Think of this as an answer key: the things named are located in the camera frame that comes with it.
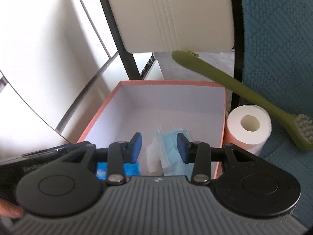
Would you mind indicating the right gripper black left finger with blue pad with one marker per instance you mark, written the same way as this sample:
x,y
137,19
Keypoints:
x,y
121,152

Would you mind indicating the blue quilted sofa cover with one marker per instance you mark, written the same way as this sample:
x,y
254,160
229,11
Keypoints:
x,y
278,66

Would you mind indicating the light blue face mask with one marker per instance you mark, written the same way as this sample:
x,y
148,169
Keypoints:
x,y
171,162

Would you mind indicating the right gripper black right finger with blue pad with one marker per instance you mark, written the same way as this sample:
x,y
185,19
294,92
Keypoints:
x,y
198,153

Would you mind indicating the pink cardboard box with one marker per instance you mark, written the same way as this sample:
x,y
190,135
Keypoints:
x,y
151,107

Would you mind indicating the person's left hand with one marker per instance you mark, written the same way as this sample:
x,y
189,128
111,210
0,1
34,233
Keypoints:
x,y
10,210

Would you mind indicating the green massage brush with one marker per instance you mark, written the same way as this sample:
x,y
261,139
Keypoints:
x,y
299,127

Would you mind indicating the white toilet paper roll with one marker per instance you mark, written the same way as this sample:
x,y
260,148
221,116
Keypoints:
x,y
248,127

